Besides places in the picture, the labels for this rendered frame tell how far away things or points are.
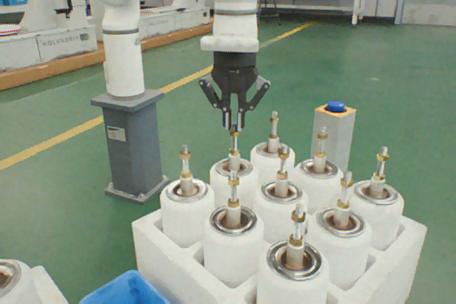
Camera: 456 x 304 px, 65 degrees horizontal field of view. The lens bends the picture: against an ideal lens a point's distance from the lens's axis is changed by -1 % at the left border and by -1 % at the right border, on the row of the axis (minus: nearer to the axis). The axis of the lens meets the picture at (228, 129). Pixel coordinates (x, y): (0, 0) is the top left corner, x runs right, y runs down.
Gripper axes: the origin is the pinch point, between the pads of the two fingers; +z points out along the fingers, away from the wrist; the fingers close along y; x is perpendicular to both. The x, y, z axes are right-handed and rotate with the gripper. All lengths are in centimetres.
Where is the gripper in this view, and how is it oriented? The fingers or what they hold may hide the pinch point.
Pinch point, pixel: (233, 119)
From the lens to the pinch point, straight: 67.8
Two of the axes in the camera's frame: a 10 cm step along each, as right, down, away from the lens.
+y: -9.9, -0.7, 1.5
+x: -1.6, 3.9, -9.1
